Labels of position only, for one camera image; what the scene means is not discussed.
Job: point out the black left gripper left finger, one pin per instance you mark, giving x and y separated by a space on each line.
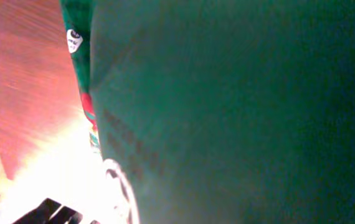
41 214

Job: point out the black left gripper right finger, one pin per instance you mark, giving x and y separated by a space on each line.
65 215

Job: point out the green Nescafe coffee bag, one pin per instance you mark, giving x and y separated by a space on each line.
222 111

